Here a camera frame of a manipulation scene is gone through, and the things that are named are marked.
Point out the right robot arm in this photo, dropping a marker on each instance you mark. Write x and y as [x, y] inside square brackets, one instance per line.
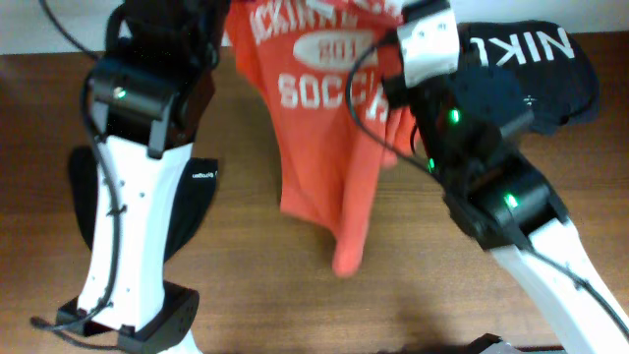
[470, 118]

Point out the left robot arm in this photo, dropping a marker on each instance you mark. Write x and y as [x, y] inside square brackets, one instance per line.
[141, 104]

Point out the folded black Nike shirt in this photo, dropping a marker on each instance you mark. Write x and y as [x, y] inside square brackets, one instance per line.
[558, 80]

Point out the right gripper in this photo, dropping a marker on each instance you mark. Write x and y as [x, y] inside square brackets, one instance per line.
[399, 92]

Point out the red soccer t-shirt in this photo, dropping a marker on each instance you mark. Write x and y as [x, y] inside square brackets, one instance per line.
[332, 122]

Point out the black athletic shirt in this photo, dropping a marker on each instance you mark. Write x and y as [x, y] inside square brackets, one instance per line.
[194, 194]

